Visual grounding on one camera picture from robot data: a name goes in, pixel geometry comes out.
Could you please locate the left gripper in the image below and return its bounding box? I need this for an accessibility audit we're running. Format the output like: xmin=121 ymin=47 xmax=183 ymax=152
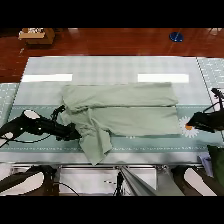
xmin=54 ymin=121 xmax=83 ymax=142

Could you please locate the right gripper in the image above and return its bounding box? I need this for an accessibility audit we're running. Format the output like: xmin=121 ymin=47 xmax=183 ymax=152
xmin=185 ymin=111 xmax=218 ymax=134

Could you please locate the pale green T-shirt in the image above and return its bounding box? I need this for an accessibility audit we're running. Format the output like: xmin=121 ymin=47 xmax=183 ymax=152
xmin=59 ymin=81 xmax=183 ymax=167

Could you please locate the pale lilac garment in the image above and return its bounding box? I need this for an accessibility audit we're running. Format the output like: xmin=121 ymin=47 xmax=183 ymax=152
xmin=198 ymin=153 xmax=215 ymax=177

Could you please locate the dark green garment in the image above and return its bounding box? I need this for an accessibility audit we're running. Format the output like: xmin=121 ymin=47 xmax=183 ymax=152
xmin=206 ymin=144 xmax=224 ymax=188

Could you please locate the blue round object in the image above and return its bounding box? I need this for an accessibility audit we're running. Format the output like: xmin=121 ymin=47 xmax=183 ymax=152
xmin=168 ymin=31 xmax=185 ymax=43

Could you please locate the cardboard box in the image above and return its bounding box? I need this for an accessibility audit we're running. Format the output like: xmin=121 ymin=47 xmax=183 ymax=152
xmin=18 ymin=27 xmax=56 ymax=46

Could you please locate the black cable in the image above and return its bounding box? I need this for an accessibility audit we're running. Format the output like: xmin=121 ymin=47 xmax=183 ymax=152
xmin=0 ymin=133 xmax=54 ymax=148
xmin=52 ymin=180 xmax=81 ymax=197

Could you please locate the silver frame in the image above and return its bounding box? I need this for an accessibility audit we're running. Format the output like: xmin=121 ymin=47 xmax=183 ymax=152
xmin=0 ymin=162 xmax=224 ymax=197

